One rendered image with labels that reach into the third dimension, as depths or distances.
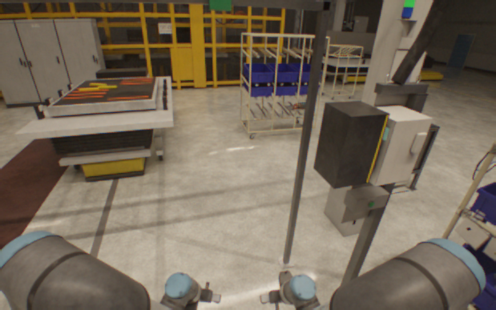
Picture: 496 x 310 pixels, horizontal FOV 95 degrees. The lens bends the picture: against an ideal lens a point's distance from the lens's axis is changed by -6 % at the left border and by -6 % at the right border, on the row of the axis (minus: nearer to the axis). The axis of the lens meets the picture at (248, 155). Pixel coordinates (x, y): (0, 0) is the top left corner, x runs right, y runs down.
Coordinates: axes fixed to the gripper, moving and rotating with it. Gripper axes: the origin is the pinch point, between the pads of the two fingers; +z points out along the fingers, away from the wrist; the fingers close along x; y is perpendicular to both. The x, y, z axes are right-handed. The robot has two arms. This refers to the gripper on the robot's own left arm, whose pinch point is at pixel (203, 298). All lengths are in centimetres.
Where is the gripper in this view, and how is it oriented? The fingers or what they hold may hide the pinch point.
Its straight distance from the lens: 131.8
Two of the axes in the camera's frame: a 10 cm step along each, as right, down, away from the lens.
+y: 1.1, -7.8, 6.1
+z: 1.4, 6.2, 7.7
